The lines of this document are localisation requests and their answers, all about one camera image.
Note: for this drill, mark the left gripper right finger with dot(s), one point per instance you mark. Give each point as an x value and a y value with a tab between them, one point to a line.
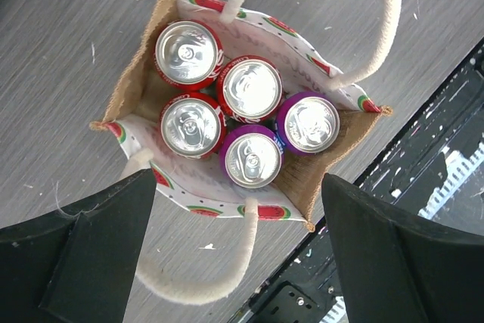
395	266

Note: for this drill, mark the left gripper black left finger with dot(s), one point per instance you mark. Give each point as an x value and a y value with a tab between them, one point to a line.
77	267

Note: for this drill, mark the brown canvas bag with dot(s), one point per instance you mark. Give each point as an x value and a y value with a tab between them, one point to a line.
196	185

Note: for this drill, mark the purple soda can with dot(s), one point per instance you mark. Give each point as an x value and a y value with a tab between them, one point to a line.
251	156
307	123

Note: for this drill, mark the red cola can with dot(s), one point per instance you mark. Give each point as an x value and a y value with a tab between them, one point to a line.
193	125
249	89
188	54

